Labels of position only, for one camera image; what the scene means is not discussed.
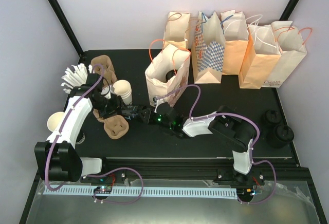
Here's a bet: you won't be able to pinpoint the Cream Bear paper bag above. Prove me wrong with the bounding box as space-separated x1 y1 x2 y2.
145 40 191 107

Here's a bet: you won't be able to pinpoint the white wrapped straws bundle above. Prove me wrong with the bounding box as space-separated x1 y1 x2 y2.
61 64 93 94

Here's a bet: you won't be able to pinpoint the pale blue cable duct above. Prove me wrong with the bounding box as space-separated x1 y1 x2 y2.
43 185 237 200

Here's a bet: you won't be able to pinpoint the blue checkered paper bag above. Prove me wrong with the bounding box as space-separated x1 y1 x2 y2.
191 11 225 84

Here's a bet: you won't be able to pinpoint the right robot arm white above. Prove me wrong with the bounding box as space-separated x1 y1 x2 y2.
137 102 260 184

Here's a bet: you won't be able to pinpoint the orange bag behind right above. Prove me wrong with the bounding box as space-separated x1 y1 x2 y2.
238 14 281 89

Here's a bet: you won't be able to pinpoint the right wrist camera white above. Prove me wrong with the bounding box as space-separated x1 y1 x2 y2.
153 97 165 113

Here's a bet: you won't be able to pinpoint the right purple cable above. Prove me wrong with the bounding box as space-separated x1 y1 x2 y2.
154 84 277 206

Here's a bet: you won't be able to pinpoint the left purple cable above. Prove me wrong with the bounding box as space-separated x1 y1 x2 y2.
44 63 143 206

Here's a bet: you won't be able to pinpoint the orange bag white handles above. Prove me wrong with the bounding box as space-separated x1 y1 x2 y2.
221 10 249 75

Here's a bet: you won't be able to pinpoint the purple cable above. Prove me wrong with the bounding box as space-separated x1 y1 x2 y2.
44 63 143 206
154 84 277 206

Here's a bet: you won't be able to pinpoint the plain beige paper bag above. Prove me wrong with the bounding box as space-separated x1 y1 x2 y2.
163 12 191 49

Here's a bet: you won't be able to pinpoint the back pulp cup carrier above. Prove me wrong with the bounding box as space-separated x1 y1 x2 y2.
91 55 118 89

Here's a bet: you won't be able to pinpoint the right Cream Bear bag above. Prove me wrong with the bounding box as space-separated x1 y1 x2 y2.
262 21 313 88

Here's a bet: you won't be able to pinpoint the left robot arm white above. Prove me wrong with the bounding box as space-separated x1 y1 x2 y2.
34 73 125 182

